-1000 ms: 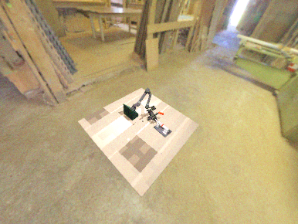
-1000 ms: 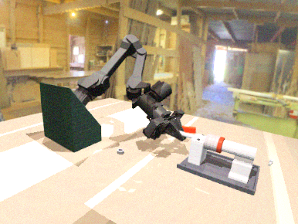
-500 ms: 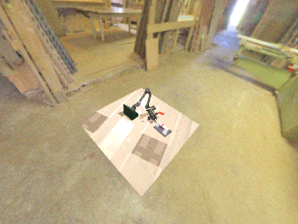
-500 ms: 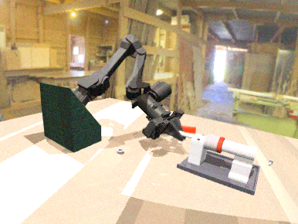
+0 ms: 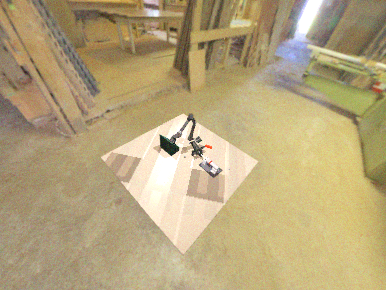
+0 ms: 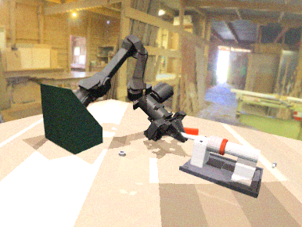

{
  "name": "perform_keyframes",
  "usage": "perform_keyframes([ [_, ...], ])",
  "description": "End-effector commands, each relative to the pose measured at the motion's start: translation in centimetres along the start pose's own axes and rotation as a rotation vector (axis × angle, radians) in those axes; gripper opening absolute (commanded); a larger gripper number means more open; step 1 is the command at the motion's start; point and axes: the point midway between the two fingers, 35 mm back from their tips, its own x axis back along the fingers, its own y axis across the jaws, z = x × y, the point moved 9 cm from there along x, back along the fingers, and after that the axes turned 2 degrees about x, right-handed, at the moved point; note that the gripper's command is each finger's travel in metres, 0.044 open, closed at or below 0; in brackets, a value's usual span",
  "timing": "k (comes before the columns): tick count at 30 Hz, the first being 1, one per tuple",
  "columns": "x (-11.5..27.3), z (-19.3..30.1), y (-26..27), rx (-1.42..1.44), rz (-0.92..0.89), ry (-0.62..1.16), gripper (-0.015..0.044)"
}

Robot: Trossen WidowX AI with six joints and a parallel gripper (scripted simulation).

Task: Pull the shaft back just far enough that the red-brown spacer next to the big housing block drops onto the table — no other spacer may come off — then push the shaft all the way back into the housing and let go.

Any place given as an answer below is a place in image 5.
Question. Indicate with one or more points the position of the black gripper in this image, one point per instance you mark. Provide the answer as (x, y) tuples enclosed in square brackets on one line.
[(196, 148)]

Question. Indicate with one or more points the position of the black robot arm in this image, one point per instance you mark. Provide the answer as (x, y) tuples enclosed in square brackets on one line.
[(190, 137)]

